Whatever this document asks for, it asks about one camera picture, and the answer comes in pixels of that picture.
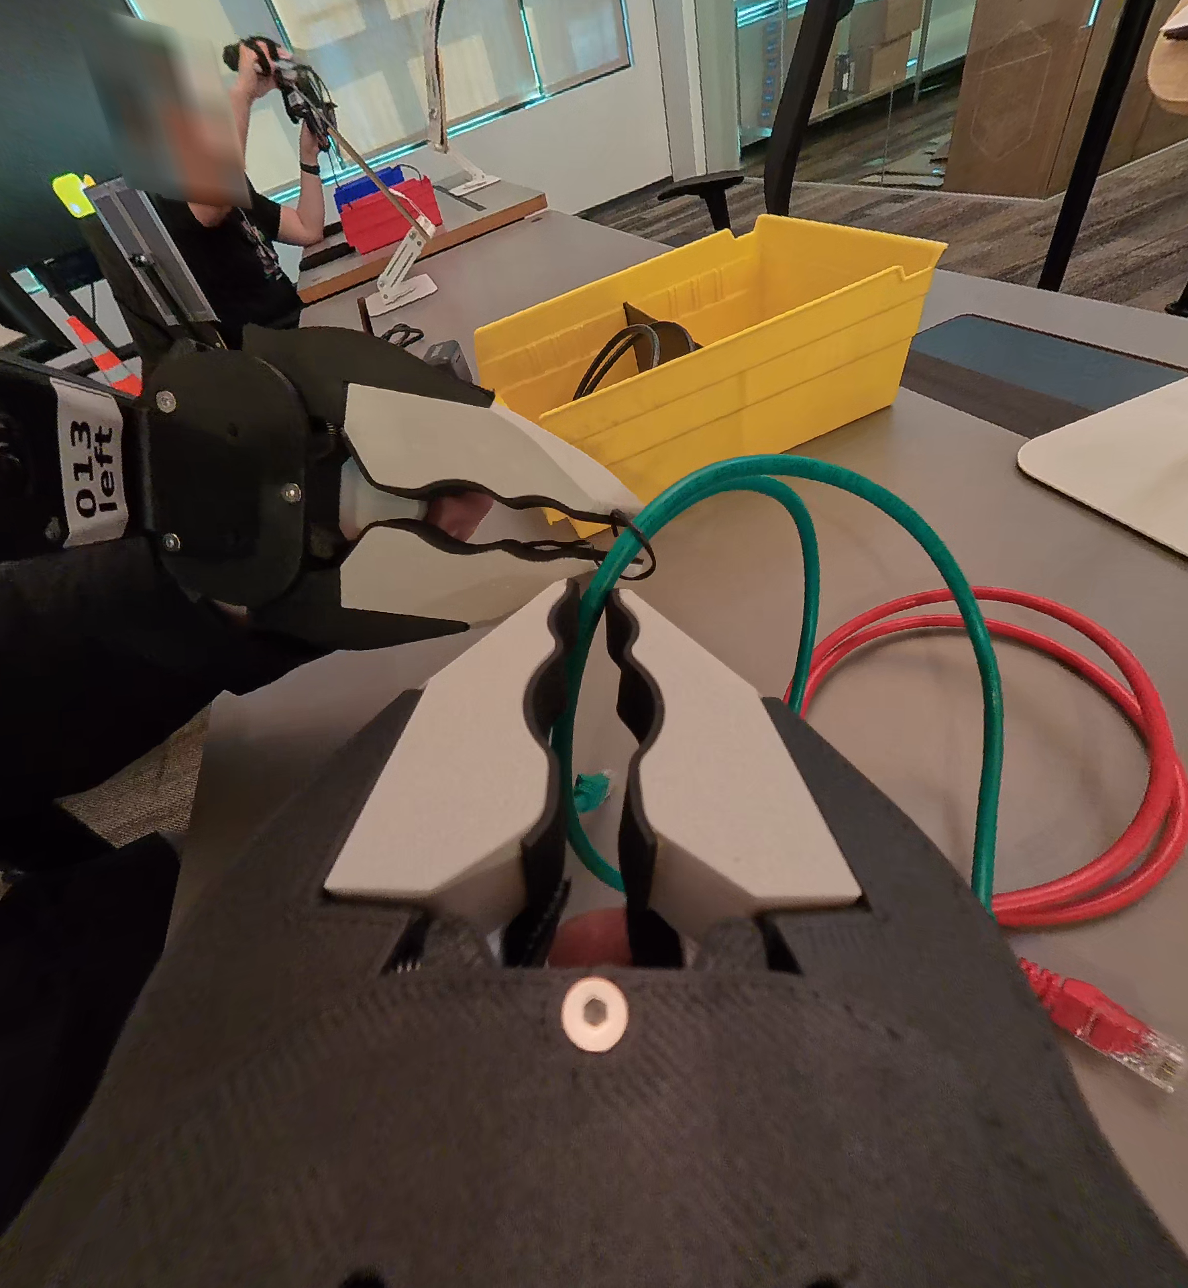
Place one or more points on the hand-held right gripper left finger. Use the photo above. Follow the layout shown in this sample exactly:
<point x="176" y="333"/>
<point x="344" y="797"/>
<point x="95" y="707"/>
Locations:
<point x="453" y="775"/>

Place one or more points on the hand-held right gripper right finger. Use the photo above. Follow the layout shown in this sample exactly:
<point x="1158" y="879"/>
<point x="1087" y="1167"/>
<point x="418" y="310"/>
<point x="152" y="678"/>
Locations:
<point x="745" y="785"/>

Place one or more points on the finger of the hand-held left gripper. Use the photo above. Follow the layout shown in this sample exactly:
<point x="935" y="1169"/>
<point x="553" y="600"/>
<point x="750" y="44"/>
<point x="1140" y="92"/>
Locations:
<point x="453" y="580"/>
<point x="473" y="443"/>

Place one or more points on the black twist tie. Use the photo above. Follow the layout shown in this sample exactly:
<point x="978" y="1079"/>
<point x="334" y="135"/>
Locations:
<point x="634" y="549"/>

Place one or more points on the person's left forearm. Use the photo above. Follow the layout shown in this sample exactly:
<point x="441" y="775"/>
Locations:
<point x="70" y="685"/>

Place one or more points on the person's left hand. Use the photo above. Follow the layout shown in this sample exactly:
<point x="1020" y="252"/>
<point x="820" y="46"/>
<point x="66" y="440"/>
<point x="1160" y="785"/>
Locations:
<point x="457" y="515"/>

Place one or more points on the small black device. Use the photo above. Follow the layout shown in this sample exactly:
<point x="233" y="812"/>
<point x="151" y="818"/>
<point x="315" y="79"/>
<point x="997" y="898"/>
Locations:
<point x="448" y="358"/>

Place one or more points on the orange traffic cone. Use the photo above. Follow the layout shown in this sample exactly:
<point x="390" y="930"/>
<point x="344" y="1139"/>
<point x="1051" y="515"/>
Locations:
<point x="106" y="358"/>

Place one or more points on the small white desk stand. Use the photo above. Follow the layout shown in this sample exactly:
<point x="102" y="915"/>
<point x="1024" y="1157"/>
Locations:
<point x="403" y="272"/>

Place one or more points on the wooden edged table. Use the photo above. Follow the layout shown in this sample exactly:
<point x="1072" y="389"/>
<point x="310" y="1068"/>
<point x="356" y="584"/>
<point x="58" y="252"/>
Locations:
<point x="473" y="232"/>

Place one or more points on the red plastic bin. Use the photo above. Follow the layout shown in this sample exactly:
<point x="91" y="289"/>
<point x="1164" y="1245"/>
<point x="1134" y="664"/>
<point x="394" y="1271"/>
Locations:
<point x="393" y="217"/>

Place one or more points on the yellow plastic bin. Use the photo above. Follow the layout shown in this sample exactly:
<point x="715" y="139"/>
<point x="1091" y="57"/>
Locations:
<point x="754" y="403"/>

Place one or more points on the yellow-green tag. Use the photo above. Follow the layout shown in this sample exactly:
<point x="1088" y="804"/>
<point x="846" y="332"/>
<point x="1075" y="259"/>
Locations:
<point x="73" y="195"/>

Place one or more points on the curved clear stand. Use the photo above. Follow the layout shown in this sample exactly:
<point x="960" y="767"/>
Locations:
<point x="440" y="91"/>

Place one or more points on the black monitor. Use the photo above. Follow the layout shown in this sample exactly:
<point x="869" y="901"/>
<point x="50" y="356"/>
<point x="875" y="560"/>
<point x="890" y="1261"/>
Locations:
<point x="0" y="121"/>

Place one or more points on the black office chair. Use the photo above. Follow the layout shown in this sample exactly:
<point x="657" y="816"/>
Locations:
<point x="796" y="100"/>

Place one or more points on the stack of cardboard boxes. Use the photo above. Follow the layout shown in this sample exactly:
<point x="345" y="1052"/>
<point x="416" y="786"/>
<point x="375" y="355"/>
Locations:
<point x="1016" y="100"/>

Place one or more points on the black stand pole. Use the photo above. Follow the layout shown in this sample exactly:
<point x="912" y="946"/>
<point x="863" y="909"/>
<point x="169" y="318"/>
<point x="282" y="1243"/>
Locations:
<point x="1087" y="151"/>

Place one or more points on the grey metal bracket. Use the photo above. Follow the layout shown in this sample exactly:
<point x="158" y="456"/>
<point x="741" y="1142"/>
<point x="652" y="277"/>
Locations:
<point x="151" y="262"/>

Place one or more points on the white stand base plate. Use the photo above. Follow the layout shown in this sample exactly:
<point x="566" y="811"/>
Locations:
<point x="1138" y="473"/>

